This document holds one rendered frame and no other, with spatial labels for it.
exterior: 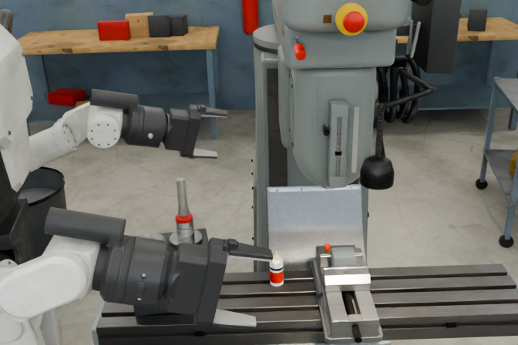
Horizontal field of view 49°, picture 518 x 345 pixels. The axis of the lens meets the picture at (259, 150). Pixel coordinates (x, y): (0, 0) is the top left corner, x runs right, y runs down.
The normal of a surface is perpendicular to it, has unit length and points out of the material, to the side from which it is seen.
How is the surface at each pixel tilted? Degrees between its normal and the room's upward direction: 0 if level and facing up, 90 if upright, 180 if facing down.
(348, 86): 90
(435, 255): 0
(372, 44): 90
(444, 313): 0
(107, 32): 90
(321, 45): 90
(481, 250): 0
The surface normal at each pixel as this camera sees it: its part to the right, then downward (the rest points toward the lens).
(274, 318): -0.03, -0.91
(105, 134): 0.23, 0.48
